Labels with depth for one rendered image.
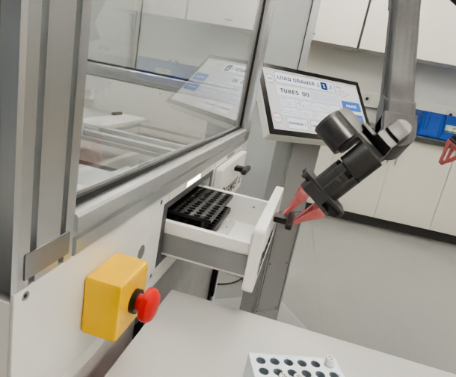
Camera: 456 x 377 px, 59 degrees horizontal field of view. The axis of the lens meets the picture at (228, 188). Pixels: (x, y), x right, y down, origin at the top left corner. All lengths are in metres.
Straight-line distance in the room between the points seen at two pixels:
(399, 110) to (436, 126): 3.28
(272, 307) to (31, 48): 1.77
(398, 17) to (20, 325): 0.81
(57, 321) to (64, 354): 0.05
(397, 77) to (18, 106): 0.67
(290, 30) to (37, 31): 2.17
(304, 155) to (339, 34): 2.49
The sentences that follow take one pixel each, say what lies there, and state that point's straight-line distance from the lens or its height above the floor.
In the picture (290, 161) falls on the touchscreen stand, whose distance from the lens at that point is 1.67.
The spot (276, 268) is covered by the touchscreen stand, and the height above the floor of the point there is 0.35.
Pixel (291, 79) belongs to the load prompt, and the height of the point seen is 1.16.
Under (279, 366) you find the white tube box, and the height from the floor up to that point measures 0.80.
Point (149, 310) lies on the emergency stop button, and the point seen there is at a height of 0.88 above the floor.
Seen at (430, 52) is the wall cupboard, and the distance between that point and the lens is 4.22.
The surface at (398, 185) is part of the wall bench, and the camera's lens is 3.94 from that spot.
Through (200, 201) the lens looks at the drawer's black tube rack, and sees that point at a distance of 0.78.
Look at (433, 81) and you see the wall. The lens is 4.60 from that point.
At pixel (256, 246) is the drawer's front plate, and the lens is 0.62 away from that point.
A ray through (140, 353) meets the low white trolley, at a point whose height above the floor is 0.76.
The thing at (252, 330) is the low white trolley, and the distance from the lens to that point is 0.69.
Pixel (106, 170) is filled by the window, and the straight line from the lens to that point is 0.48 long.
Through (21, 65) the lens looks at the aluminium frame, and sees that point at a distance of 0.32.
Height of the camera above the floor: 1.15
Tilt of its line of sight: 16 degrees down
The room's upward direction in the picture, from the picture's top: 11 degrees clockwise
